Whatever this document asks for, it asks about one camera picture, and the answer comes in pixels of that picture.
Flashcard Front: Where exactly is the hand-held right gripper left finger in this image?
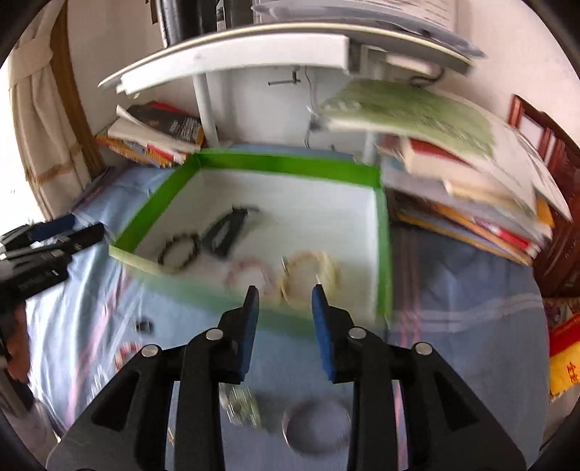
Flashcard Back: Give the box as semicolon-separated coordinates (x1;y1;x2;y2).
45;285;261;471

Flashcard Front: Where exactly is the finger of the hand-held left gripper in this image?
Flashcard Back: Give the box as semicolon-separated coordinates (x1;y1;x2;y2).
9;223;106;272
0;214;76;252

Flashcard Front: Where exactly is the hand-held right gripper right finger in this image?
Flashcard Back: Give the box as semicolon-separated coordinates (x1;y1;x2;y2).
310;283;529;471

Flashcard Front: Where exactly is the small green jewelry piece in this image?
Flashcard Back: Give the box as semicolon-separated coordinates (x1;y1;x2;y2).
220;385;264;429

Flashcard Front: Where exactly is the silver bangle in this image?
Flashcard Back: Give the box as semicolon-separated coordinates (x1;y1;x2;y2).
281;399;352;454

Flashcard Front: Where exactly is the green cardboard box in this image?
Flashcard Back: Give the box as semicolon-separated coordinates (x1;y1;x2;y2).
109;149;393;338

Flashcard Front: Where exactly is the person's left hand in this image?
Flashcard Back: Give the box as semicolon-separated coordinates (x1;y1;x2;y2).
5;307;32;383

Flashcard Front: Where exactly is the cream watch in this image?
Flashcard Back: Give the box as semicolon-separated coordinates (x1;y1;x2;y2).
278;250;340;309

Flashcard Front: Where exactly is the black hair clip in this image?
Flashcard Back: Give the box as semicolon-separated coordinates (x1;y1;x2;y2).
202;206;261;259

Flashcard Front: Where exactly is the beige curtain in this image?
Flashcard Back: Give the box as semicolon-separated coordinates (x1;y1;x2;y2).
9;0;105;220

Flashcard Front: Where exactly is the small stack of books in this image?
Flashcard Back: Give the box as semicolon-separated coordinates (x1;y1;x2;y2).
94;102;206;169

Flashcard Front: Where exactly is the blue striped blanket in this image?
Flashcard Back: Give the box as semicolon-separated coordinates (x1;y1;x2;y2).
25;145;551;471

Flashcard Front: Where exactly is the green cover booklet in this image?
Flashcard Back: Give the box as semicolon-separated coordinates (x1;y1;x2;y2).
317;79;572;222

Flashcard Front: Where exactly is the white desk shelf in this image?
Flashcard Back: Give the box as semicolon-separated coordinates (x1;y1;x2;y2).
97;20;485;150

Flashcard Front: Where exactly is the red and yellow bag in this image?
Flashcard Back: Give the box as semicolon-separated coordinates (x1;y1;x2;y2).
547;317;580;401

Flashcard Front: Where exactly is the black bottle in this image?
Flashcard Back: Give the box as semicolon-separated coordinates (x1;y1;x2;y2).
161;0;218;46

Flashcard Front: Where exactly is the red wooden headboard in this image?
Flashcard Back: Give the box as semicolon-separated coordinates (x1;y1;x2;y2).
507;94;580;297

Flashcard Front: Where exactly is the clear plastic folder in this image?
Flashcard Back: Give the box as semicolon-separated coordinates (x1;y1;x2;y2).
251;0;483;57

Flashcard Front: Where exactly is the pink bead bracelet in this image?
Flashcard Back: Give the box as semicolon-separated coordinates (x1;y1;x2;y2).
224;258;273;291

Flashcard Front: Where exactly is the dark bead bracelet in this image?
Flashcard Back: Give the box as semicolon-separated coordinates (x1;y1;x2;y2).
157;231;200;273

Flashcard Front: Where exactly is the brown wooden window frame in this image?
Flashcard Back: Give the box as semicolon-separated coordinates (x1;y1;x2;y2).
50;9;107;175

